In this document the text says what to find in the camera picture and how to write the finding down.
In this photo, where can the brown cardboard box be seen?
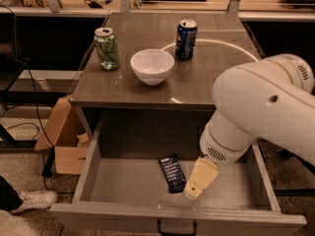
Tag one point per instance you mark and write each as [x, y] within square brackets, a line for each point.
[64, 132]

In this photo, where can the grey counter cabinet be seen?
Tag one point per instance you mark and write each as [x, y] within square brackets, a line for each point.
[222, 42]

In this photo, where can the blue pepsi can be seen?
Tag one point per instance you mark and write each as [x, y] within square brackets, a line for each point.
[186, 36]

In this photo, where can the black drawer handle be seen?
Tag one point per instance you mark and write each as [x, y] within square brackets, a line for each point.
[180, 228]

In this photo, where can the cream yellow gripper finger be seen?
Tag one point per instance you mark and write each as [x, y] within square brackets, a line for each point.
[201, 177]

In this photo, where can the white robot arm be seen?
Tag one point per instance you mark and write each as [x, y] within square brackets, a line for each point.
[269, 99]

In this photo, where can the white sneaker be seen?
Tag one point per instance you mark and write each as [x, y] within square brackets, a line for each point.
[36, 200]

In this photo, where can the green soda can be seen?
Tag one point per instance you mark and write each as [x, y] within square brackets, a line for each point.
[106, 47]

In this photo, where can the blue rxbar blueberry wrapper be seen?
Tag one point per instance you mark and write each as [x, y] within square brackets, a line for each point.
[173, 173]

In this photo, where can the white ceramic bowl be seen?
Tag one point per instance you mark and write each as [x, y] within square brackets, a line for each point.
[152, 66]

